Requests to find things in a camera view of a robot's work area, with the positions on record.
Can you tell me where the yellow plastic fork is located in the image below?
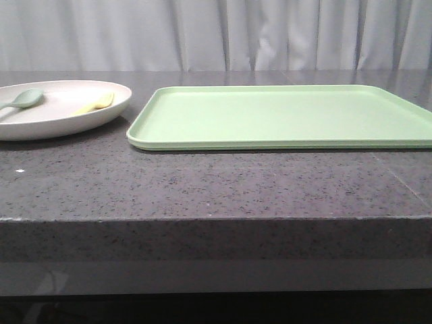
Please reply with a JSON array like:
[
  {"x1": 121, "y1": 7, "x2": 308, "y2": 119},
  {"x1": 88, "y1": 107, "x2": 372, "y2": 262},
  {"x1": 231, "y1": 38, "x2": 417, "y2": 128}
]
[{"x1": 72, "y1": 92, "x2": 115, "y2": 116}]

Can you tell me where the beige round plate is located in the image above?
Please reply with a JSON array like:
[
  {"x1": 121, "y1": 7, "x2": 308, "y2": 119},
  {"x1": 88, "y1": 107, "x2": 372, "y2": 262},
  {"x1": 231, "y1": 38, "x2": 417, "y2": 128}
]
[{"x1": 1, "y1": 80, "x2": 132, "y2": 141}]

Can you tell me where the light green tray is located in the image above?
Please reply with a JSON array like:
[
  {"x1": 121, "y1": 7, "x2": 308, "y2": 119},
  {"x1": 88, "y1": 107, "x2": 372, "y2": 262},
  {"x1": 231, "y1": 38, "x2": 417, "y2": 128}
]
[{"x1": 127, "y1": 84, "x2": 431, "y2": 151}]

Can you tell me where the pale green spoon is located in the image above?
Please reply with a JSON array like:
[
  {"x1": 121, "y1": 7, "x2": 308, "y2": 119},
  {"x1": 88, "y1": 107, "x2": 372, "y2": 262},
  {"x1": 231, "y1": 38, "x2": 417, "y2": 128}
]
[{"x1": 1, "y1": 88, "x2": 43, "y2": 109}]

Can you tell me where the grey curtain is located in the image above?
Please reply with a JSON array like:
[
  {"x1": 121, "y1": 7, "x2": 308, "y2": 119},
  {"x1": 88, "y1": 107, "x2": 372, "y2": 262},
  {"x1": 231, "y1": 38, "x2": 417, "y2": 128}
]
[{"x1": 1, "y1": 1, "x2": 431, "y2": 72}]

